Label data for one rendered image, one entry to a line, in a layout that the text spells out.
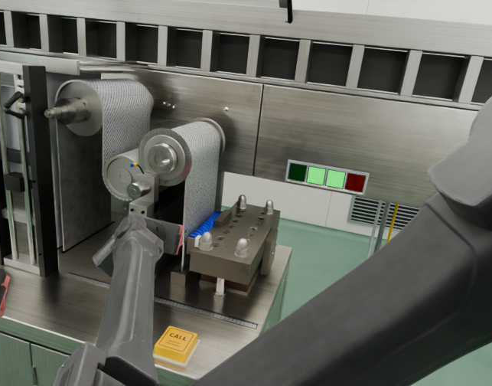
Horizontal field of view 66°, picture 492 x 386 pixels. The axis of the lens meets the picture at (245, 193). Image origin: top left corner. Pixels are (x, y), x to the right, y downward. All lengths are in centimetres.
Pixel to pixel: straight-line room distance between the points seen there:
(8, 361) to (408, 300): 108
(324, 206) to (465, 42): 270
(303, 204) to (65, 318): 299
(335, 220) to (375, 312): 356
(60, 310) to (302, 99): 86
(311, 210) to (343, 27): 273
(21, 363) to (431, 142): 123
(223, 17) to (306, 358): 113
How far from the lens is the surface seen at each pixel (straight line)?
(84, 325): 97
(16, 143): 111
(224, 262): 97
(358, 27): 118
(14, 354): 116
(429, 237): 21
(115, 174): 107
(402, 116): 118
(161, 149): 95
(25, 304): 107
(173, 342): 87
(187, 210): 101
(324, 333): 21
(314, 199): 370
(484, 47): 122
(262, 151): 123
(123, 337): 44
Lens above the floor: 150
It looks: 19 degrees down
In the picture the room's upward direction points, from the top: 6 degrees clockwise
